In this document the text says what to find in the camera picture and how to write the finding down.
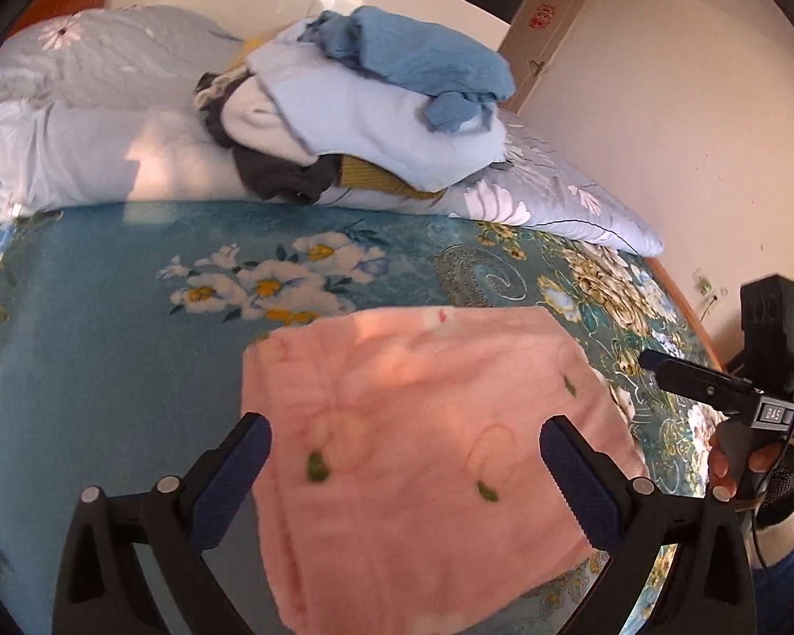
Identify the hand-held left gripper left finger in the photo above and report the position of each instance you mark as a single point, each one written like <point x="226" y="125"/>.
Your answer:
<point x="235" y="476"/>

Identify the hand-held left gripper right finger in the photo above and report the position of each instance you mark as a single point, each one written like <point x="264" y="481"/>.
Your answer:
<point x="579" y="483"/>

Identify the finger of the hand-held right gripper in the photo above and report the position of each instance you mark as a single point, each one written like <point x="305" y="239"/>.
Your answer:
<point x="695" y="380"/>

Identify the pink floral fleece garment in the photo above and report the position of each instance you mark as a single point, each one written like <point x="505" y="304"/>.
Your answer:
<point x="423" y="450"/>

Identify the person's right forearm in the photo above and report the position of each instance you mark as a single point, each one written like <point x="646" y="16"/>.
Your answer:
<point x="791" y="555"/>

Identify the pile of clothes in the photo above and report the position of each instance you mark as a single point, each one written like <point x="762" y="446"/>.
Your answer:
<point x="364" y="119"/>

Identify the person's right hand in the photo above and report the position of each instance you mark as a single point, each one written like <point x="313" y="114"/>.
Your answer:
<point x="720" y="469"/>

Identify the teal floral blanket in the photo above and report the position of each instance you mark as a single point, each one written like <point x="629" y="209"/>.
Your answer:
<point x="106" y="370"/>

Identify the dark grey garment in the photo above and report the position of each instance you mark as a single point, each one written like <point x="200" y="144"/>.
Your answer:
<point x="278" y="175"/>

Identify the beige door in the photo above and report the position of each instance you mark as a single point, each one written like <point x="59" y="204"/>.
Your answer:
<point x="546" y="46"/>

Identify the grey floral quilt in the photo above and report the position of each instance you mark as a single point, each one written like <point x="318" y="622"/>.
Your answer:
<point x="92" y="139"/>

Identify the red door sticker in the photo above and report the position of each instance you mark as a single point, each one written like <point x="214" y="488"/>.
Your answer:
<point x="544" y="14"/>

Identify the blue crumpled garment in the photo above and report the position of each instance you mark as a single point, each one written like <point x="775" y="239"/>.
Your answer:
<point x="423" y="59"/>

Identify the wooden bed frame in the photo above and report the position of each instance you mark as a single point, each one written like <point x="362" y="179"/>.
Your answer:
<point x="691" y="317"/>

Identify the wall socket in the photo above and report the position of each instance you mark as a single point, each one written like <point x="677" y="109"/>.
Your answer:
<point x="705" y="284"/>

